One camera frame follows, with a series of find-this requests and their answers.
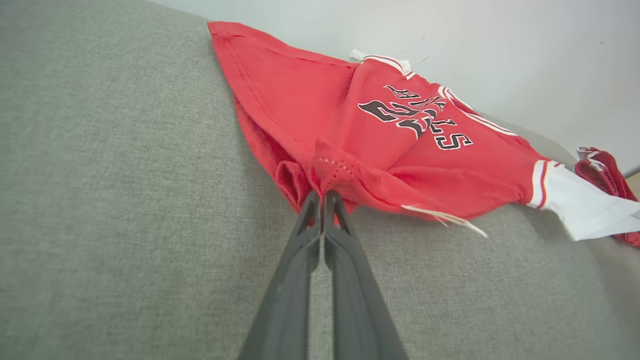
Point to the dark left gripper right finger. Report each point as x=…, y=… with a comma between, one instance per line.
x=355, y=300

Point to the red jersey with white sleeves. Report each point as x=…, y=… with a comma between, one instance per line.
x=300, y=100

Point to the grey fabric sofa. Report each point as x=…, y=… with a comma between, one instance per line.
x=100, y=200

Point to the red shorts with white stripes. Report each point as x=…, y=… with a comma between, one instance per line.
x=607, y=172

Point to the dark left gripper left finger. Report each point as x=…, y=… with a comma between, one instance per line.
x=290, y=300

